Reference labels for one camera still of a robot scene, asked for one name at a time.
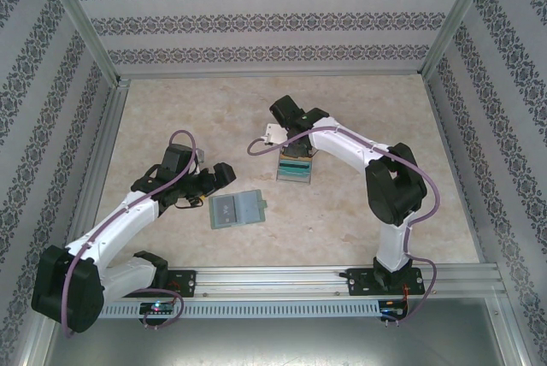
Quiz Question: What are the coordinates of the small stacked box holder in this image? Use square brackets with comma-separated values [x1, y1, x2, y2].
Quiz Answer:
[275, 170, 312, 186]

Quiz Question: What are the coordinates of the left controller board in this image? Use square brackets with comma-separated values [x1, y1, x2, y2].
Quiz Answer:
[139, 302, 177, 316]

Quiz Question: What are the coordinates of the controller board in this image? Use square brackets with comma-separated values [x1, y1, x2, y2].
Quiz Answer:
[139, 302, 177, 316]
[379, 304, 410, 319]

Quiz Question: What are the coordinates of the grey metal sheet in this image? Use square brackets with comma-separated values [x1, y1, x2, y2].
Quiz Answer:
[44, 297, 525, 366]

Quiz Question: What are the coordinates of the right controller board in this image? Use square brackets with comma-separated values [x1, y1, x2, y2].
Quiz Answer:
[379, 304, 410, 319]

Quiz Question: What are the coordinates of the aluminium side rail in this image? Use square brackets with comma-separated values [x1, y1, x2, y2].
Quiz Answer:
[425, 74, 489, 265]
[72, 77, 132, 251]

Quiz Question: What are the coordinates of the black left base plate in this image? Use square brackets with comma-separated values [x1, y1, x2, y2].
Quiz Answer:
[119, 269, 198, 299]

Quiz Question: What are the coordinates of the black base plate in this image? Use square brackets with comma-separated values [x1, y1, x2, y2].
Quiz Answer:
[119, 269, 198, 299]
[344, 267, 423, 298]

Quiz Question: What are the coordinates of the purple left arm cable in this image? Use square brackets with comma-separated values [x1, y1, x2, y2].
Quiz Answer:
[62, 129, 197, 337]

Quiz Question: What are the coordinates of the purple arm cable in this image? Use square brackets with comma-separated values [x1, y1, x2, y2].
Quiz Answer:
[246, 125, 441, 328]
[62, 129, 197, 337]

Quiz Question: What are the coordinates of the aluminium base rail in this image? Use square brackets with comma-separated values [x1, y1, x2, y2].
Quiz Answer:
[168, 265, 502, 299]

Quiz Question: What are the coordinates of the perforated metal cable tray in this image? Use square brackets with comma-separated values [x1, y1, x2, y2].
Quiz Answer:
[100, 299, 412, 321]

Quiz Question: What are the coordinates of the aluminium frame post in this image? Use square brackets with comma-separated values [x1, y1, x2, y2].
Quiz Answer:
[420, 0, 500, 78]
[40, 0, 124, 86]

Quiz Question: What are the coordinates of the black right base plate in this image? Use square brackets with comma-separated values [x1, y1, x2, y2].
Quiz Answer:
[344, 267, 423, 298]

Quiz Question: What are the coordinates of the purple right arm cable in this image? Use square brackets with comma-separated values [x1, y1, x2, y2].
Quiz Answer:
[246, 125, 441, 328]

